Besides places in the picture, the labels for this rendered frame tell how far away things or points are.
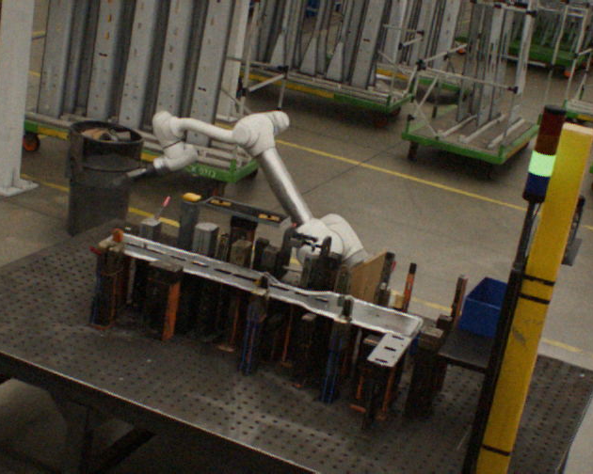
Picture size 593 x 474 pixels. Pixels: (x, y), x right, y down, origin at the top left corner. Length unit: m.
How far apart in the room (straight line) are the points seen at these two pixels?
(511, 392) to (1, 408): 2.58
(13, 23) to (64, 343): 3.91
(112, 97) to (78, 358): 5.05
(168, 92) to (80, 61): 0.82
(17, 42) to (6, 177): 0.98
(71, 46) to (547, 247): 6.03
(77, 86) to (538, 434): 5.85
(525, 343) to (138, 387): 1.44
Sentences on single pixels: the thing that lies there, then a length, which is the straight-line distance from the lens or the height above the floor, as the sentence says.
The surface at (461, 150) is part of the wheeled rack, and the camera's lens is 10.57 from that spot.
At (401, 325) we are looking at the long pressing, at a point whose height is 1.00.
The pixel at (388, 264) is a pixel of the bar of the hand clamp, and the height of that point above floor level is 1.16.
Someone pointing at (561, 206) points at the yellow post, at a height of 1.76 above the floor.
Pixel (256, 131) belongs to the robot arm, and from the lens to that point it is 4.98.
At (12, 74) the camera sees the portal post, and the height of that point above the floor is 0.85.
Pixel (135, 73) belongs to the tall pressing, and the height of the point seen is 0.75.
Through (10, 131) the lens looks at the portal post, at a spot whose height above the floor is 0.45.
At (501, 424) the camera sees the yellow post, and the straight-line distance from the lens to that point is 3.88.
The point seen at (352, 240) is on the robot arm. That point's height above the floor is 1.02.
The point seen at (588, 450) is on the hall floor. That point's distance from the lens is 6.07.
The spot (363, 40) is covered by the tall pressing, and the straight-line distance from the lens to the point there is 12.10.
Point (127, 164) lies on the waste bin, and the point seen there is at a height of 0.57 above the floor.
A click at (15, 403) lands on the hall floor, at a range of 5.49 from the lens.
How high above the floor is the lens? 2.69
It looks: 19 degrees down
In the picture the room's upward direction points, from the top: 10 degrees clockwise
